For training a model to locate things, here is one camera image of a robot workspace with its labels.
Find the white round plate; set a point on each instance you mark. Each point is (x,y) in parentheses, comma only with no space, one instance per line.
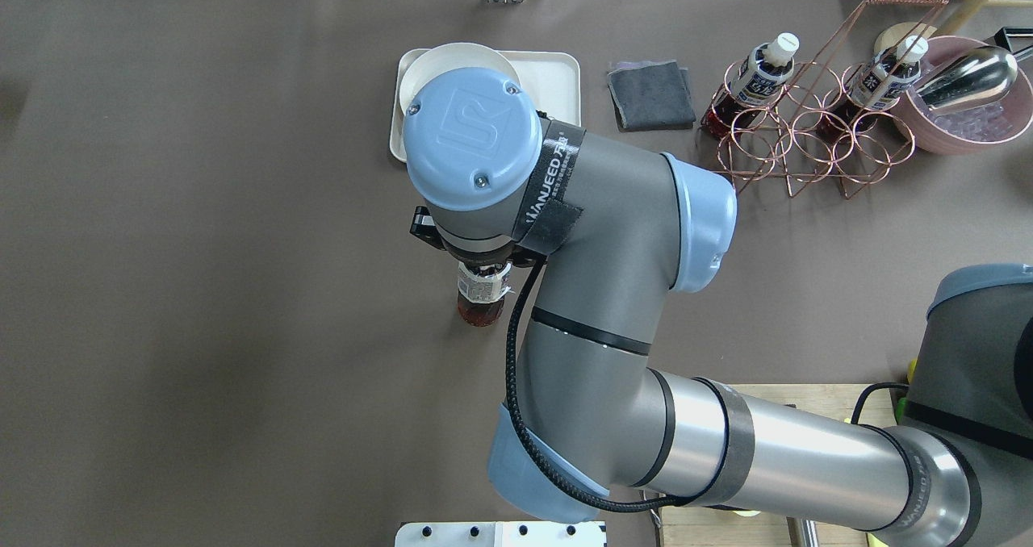
(421,65)

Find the pink ice bowl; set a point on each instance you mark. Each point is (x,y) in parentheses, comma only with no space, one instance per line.
(965,132)

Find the wooden cutting board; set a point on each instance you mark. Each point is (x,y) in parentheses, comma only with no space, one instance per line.
(739,451)

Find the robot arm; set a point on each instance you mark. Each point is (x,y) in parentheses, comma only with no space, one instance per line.
(587,426)

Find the copper wire bottle rack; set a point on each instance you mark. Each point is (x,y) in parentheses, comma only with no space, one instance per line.
(799,140)

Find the grey folded cloth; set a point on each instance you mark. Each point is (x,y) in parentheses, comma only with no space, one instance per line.
(652,95)

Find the tea bottle in rack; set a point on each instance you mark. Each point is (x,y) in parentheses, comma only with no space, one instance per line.
(758,83)
(876,87)

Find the metal ice scoop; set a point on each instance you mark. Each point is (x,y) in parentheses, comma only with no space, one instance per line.
(981,76)

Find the cream serving tray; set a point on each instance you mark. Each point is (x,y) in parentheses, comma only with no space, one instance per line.
(552,80)

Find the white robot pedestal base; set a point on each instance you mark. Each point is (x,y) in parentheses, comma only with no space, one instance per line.
(502,533)

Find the round wooden coaster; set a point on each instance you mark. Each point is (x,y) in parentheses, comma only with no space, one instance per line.
(894,34)

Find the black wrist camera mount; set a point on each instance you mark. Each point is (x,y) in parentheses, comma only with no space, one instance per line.
(423,228)

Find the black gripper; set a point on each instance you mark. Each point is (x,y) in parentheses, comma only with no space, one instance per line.
(476,256)

